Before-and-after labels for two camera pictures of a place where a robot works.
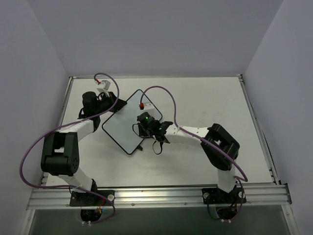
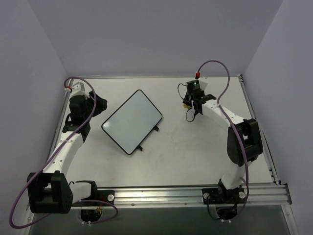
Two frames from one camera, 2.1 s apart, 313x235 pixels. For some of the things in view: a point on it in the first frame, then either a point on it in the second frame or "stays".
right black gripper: (142, 129) -> (195, 98)
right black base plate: (211, 196) stays
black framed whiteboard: (119, 126) stays
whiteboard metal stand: (140, 147) stays
